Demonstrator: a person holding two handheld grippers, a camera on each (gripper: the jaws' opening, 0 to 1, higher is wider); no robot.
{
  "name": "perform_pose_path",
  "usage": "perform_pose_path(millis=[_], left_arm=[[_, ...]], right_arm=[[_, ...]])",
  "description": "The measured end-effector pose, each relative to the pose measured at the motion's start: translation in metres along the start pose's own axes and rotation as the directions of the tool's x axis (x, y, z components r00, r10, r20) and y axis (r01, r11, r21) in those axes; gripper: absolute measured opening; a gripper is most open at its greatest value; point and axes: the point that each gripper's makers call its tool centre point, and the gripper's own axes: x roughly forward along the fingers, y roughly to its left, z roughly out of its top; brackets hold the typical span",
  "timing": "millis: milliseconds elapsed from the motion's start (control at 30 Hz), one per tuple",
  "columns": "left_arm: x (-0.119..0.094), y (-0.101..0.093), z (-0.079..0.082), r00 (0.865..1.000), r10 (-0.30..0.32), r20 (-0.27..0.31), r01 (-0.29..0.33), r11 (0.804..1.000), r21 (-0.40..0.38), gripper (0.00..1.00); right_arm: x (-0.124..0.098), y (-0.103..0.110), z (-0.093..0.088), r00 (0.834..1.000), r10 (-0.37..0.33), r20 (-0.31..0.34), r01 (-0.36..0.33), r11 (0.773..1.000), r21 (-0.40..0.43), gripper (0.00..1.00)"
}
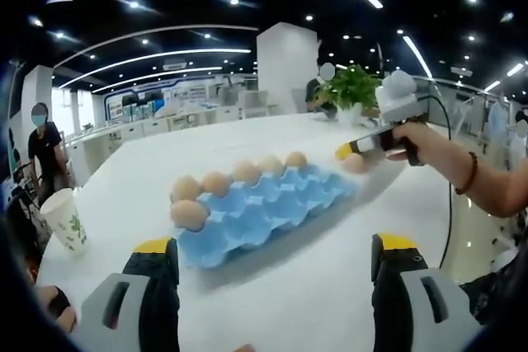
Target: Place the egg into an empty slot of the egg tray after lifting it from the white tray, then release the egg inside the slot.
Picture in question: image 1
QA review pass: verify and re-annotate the white cabinet row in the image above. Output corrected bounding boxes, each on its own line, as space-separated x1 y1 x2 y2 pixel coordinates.
65 104 259 171

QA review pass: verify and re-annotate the glass partition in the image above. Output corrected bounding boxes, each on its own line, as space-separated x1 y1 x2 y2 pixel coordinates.
412 75 512 151

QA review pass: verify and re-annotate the white square pillar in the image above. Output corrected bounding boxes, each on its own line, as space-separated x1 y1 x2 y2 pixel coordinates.
256 21 319 116
20 64 54 159

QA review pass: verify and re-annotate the green potted plant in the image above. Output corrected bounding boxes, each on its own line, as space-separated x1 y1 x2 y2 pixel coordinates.
319 63 383 124

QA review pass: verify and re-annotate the brown bead bracelet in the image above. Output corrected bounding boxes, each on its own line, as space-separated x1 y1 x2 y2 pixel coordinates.
455 151 479 196

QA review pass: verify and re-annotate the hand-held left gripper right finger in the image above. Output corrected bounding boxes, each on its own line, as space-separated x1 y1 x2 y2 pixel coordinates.
370 232 483 352

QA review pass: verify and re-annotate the blue egg tray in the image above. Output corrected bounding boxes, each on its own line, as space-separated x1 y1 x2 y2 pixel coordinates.
171 162 360 270

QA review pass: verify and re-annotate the white paper cup green print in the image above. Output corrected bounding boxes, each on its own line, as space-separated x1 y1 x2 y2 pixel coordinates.
39 187 88 257

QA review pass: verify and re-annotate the person's right hand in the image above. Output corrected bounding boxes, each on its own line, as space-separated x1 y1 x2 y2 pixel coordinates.
386 123 476 193

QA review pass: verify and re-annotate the white table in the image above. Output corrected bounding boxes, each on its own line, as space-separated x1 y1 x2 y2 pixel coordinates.
35 111 459 352

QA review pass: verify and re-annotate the cluster of brown eggs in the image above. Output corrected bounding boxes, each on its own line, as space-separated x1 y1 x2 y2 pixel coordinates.
169 150 309 232

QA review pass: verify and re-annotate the dark rounded object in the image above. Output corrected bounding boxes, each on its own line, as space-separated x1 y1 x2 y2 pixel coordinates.
48 287 72 317

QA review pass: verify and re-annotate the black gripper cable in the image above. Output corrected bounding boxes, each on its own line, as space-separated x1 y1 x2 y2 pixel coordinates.
414 95 454 270

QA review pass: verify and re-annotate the brown chicken egg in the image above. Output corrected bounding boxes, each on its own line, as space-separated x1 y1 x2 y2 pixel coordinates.
341 153 372 175

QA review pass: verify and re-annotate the person's dark patterned shirt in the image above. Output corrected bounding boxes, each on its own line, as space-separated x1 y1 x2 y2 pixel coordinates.
457 211 528 326

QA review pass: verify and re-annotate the white mesh office chair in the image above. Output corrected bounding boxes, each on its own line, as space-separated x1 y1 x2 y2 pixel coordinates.
243 90 270 120

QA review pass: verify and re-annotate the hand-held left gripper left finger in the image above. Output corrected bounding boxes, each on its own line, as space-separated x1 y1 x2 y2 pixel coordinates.
80 237 182 352

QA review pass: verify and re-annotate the person's left hand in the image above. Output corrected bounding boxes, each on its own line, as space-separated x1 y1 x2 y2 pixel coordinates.
35 284 255 352

